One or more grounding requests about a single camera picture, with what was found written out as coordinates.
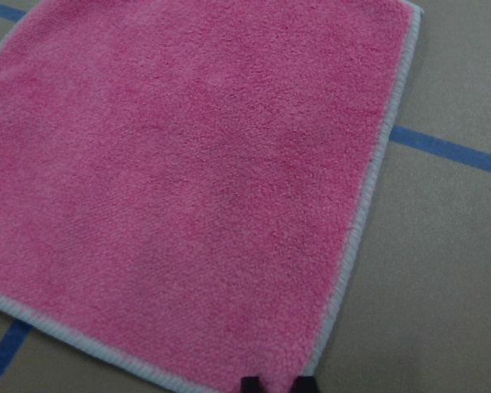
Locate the blue tape line lengthwise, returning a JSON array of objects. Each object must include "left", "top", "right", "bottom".
[{"left": 0, "top": 319, "right": 33, "bottom": 378}]

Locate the pink towel with grey back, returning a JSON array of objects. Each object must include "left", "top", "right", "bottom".
[{"left": 0, "top": 1, "right": 422, "bottom": 392}]

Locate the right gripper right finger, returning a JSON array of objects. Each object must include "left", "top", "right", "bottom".
[{"left": 291, "top": 376, "right": 318, "bottom": 393}]

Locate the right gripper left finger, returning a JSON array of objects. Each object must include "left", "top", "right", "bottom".
[{"left": 240, "top": 377, "right": 263, "bottom": 393}]

